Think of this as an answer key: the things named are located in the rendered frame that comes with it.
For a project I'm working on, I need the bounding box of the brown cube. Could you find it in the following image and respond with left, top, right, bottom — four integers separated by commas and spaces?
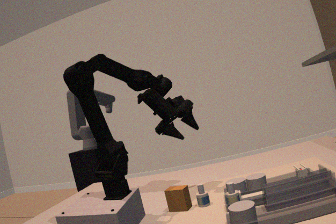
164, 185, 192, 212

